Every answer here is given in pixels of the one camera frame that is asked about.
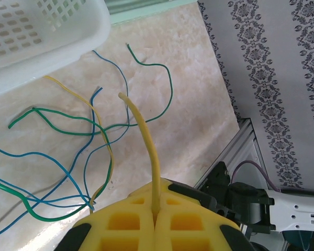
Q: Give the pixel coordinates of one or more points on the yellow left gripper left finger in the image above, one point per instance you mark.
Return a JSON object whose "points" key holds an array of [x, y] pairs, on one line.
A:
{"points": [[120, 230]]}

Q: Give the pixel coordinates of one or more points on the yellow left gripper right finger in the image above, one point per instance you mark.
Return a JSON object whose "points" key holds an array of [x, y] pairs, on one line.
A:
{"points": [[188, 230]]}

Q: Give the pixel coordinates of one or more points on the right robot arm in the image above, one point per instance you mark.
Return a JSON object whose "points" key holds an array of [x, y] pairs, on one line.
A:
{"points": [[298, 206]]}

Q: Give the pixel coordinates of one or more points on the white plastic basket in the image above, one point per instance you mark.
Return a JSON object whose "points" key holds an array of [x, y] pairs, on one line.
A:
{"points": [[94, 26]]}

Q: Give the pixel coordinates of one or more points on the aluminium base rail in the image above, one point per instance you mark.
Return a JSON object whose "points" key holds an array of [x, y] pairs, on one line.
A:
{"points": [[248, 136]]}

